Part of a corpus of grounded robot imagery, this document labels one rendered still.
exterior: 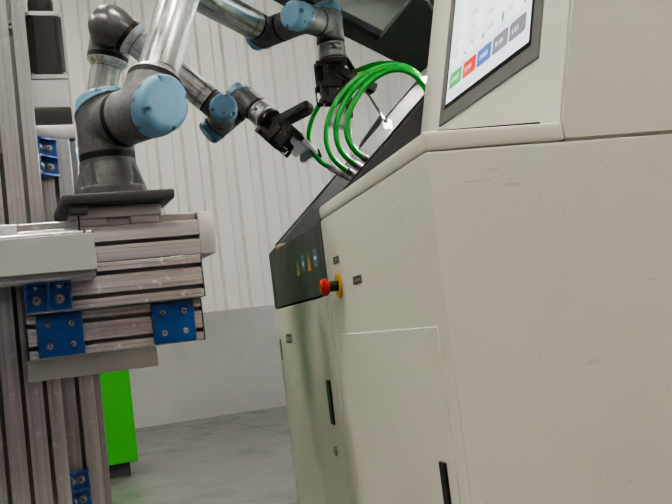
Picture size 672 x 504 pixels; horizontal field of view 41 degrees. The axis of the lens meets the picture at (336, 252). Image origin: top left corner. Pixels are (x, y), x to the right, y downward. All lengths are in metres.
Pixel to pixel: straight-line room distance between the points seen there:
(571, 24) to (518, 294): 0.42
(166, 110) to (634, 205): 0.93
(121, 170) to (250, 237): 7.15
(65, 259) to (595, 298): 0.96
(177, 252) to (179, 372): 6.89
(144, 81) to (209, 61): 7.51
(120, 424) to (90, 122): 3.70
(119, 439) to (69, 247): 3.80
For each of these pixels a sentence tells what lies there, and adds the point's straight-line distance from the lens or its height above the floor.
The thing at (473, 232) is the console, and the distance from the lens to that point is 1.31.
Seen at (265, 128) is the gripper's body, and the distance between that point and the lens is 2.58.
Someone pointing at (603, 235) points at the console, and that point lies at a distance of 1.40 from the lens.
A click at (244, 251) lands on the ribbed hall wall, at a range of 9.05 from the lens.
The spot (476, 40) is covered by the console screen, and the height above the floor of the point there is 1.23.
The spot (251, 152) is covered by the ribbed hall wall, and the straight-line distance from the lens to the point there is 9.25.
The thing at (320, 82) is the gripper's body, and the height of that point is 1.35.
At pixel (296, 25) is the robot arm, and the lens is 2.35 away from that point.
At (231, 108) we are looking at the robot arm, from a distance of 2.47.
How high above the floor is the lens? 0.72
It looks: 5 degrees up
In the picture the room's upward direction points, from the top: 7 degrees counter-clockwise
